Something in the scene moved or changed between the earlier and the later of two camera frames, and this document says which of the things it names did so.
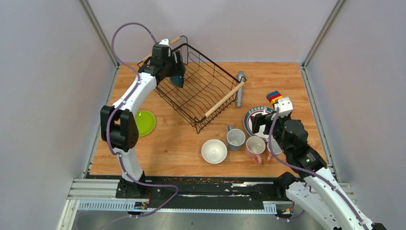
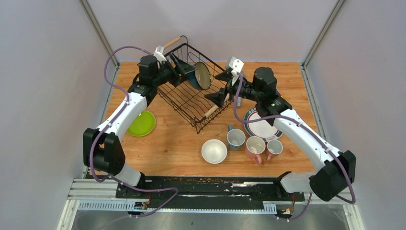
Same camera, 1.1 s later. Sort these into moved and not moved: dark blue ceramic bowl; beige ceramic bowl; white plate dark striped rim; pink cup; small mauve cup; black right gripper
Moved: dark blue ceramic bowl; black right gripper
Not moved: beige ceramic bowl; small mauve cup; pink cup; white plate dark striped rim
